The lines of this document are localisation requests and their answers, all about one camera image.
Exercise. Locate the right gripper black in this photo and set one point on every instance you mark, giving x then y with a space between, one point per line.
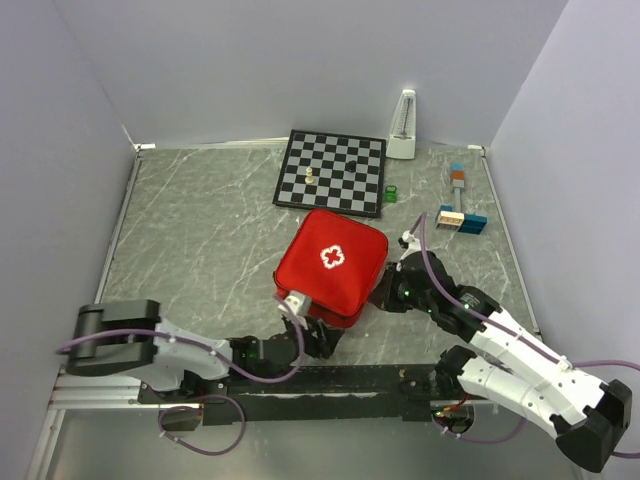
382 296

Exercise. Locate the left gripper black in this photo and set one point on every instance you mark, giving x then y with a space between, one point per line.
326 339

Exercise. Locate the black red medicine kit case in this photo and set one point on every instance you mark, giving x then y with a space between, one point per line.
336 262

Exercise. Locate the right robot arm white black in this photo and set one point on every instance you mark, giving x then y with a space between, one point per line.
501 361

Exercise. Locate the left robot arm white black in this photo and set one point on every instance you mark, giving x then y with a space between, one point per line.
132 338

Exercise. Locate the blue white brick block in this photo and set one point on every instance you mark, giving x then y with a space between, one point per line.
449 219

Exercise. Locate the blue orange grey brick stick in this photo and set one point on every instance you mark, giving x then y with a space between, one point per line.
457 182

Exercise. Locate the black white chessboard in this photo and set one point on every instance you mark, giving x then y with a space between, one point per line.
358 193

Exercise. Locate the white chess pawn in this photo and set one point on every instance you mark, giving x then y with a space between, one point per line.
309 179

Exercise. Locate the white metronome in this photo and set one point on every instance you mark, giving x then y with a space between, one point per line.
401 143

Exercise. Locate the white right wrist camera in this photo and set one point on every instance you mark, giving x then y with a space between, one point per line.
409 243

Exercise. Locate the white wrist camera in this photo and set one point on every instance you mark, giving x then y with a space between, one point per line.
295 308
409 243

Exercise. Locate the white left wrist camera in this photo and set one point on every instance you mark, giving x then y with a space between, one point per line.
295 308

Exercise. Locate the aluminium rail frame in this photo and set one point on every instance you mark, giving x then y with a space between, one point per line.
94 393

